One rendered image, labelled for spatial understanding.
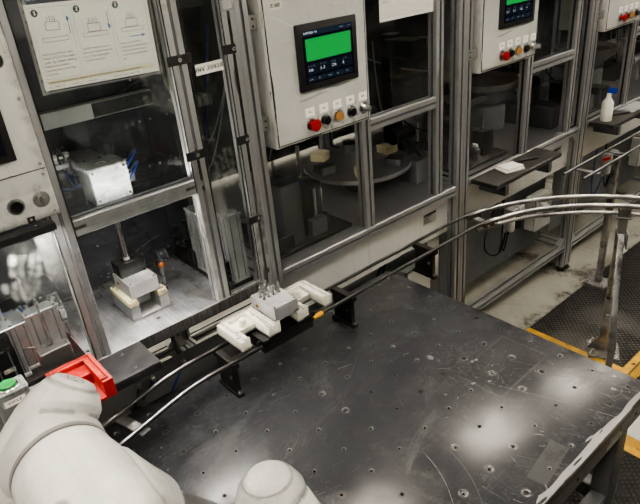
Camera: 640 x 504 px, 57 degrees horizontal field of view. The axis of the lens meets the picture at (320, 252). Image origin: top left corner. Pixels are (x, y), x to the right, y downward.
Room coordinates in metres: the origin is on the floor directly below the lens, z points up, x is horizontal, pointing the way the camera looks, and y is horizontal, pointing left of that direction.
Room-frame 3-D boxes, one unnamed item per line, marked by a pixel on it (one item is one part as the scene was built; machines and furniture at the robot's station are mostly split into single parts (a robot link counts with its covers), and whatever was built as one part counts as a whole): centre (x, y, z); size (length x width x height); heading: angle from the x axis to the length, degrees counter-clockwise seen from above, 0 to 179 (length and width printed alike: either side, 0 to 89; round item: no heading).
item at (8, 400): (1.17, 0.80, 0.97); 0.08 x 0.08 x 0.12; 39
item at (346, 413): (1.27, -0.02, 0.66); 1.50 x 1.06 x 0.04; 129
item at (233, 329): (1.62, 0.16, 0.84); 0.36 x 0.14 x 0.10; 129
